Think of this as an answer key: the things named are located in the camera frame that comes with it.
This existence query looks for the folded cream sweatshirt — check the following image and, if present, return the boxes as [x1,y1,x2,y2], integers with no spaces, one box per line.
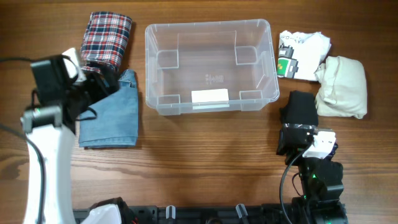
[315,56,368,119]

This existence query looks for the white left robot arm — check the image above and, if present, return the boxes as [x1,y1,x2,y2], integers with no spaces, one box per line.
[21,55,119,223]

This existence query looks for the red plaid shirt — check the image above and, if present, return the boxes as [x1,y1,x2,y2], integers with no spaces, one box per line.
[80,11,132,73]

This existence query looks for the white label on bin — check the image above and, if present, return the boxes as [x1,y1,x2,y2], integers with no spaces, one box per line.
[192,88,229,103]

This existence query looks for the white printed t-shirt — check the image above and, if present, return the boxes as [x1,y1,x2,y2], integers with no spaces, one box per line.
[277,30,331,82]

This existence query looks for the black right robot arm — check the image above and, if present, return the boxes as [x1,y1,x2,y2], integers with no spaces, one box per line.
[276,91,348,223]

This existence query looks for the blue denim jeans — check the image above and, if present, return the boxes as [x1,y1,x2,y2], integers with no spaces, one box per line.
[78,69,139,148]

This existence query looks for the clear plastic storage bin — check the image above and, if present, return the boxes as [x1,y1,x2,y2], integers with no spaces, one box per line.
[145,19,280,116]

